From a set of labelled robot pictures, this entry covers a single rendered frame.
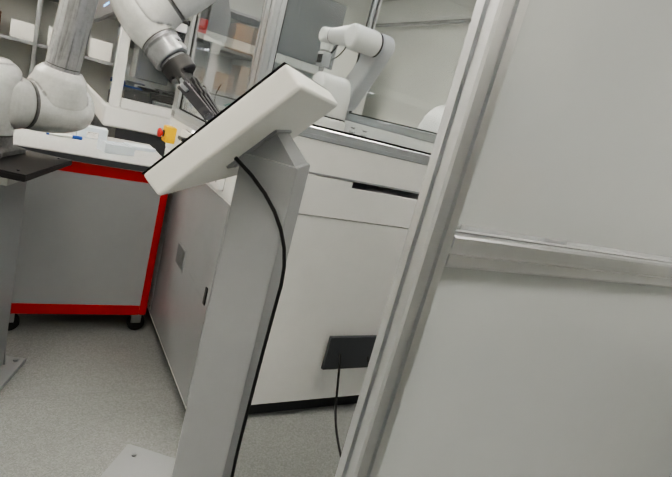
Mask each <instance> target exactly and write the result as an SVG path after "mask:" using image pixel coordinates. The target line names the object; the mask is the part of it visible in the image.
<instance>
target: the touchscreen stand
mask: <svg viewBox="0 0 672 477"><path fill-rule="evenodd" d="M240 160H241V161H242V162H243V164H244V165H245V166H246V167H247V168H248V169H249V170H250V171H251V172H252V173H253V175H254V176H255V177H256V179H257V180H258V181H259V183H260V184H261V186H262V187H263V188H264V190H265V191H266V193H267V194H268V196H269V198H270V200H271V202H272V204H273V206H274V207H275V209H276V211H277V214H278V217H279V220H280V223H281V226H282V228H283V233H284V239H285V245H286V261H287V257H288V253H289V249H290V245H291V241H292V236H293V232H294V228H295V224H296V220H297V216H298V212H299V208H300V204H301V200H302V196H303V192H304V188H305V184H306V180H307V176H308V172H309V168H310V164H309V163H304V164H301V165H299V166H296V167H294V166H291V165H287V164H283V163H280V162H276V161H272V160H269V159H265V158H261V157H258V156H254V155H250V154H245V153H243V154H242V155H241V159H240ZM281 272H282V244H281V239H280V233H279V229H278V226H277V223H276V220H275V218H274V215H273V212H272V210H271V208H270V206H269V205H268V203H267V201H266V199H265V197H264V195H263V194H262V192H261V191H260V190H259V188H258V187H257V185H256V184H255V183H254V181H253V180H252V179H251V177H250V176H249V175H248V174H247V173H246V172H245V171H244V169H243V168H242V167H241V166H240V165H239V169H238V173H237V178H236V182H235V187H234V192H233V196H232V201H231V205H230V210H229V215H228V219H227V224H226V228H225V233H224V238H223V242H222V247H221V251H220V256H219V261H218V265H217V270H216V274H215V279H214V284H213V288H212V293H211V297H210V302H209V306H208V311H207V316H206V320H205V325H204V329H203V334H202V339H201V343H200V348H199V352H198V357H197V362H196V366H195V371H194V375H193V380H192V385H191V389H190V394H189V398H188V403H187V408H186V412H185V417H184V421H183V426H182V431H181V435H180V440H179V444H178V449H177V454H176V458H172V457H169V456H166V455H163V454H160V453H156V452H153V451H150V450H147V449H144V448H141V447H138V446H134V445H131V444H128V445H127V446H126V447H125V448H124V449H123V450H122V452H121V453H120V454H119V455H118V456H117V458H116V459H115V460H114V461H113V462H112V463H111V465H110V466H109V467H108V468H107V469H106V470H105V472H104V473H103V474H102V475H101V476H100V477H231V472H232V467H233V461H234V457H235V453H236V449H237V445H238V440H239V436H240V432H241V428H242V424H243V421H244V417H245V413H246V409H247V405H248V401H249V397H250V393H251V389H252V385H253V381H254V378H255V374H256V370H257V366H258V362H259V358H260V355H261V351H262V347H263V343H264V340H265V336H266V332H267V328H268V325H269V321H270V317H271V314H272V310H273V306H274V303H275V299H276V295H277V292H278V288H279V284H280V278H281Z"/></svg>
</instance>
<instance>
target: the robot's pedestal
mask: <svg viewBox="0 0 672 477"><path fill-rule="evenodd" d="M26 185H27V181H26V182H21V181H16V180H11V179H7V178H2V177H0V390H1V389H2V388H3V387H4V386H5V385H6V383H7V382H8V381H9V380H10V379H11V378H12V377H13V375H14V374H15V373H16V372H17V371H18V370H19V368H20V367H21V366H22V365H23V364H24V363H25V361H26V358H19V357H12V356H6V342H7V334H8V326H9V318H10V310H11V302H12V294H13V287H14V279H15V271H16V263H17V255H18V247H19V240H20V232H21V224H22V216H23V208H24V200H25V192H26Z"/></svg>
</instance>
